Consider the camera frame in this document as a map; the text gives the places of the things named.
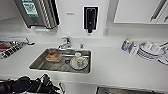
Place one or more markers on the white wall outlet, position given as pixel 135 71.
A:
pixel 106 31

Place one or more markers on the white wall cabinet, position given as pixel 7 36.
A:
pixel 140 11

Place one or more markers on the white two-door sink cabinet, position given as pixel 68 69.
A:
pixel 80 89

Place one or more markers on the chrome faucet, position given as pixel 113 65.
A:
pixel 65 43

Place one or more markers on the blue dish soap bottle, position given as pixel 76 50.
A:
pixel 125 45

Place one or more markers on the black utensil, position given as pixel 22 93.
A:
pixel 30 42

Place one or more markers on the steel sink basin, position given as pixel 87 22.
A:
pixel 38 63

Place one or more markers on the black soap dispenser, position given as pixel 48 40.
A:
pixel 90 19

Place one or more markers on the white container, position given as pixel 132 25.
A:
pixel 133 48

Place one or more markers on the grey paper towel dispenser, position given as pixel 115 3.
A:
pixel 36 13

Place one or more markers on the white cloth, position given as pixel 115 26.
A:
pixel 164 60

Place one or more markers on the small chrome sink knob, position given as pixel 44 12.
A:
pixel 81 45

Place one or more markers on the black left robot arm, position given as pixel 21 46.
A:
pixel 20 86

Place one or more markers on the stack of white dishes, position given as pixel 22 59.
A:
pixel 150 51

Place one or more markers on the white plate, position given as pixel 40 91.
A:
pixel 73 66

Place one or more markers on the small wall label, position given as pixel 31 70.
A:
pixel 70 13

